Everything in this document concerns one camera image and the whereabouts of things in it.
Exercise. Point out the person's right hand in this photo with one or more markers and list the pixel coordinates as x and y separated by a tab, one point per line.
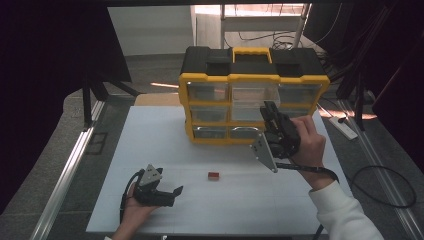
311	146

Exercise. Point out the dark curtain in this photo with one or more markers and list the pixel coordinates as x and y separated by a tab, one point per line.
393	66
43	66

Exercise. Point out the yellow black organizer cabinet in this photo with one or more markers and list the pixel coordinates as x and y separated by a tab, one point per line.
250	65

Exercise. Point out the small red block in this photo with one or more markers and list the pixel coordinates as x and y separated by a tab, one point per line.
213	175

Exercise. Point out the person's left hand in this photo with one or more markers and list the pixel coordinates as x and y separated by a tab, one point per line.
136	211

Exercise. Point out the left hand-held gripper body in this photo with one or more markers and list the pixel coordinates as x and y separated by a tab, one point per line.
156	197

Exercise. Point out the white power strip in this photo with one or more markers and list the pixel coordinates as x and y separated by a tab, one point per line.
345	129

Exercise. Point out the grid of clear drawers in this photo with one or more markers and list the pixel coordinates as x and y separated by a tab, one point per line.
208	114

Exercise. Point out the brown cardboard sheet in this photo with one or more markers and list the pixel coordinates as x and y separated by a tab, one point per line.
156	99

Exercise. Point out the dark floor socket cover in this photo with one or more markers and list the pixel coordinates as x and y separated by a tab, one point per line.
96	143

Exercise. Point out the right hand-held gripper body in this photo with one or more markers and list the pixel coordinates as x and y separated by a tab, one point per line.
283	140

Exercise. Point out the clear plastic drawer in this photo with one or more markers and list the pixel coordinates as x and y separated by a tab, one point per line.
251	95

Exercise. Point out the black metal stand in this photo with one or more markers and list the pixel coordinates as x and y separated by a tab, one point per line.
87	100
359	100

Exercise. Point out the metal floor rail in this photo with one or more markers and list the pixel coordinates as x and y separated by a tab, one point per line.
66	173
400	203

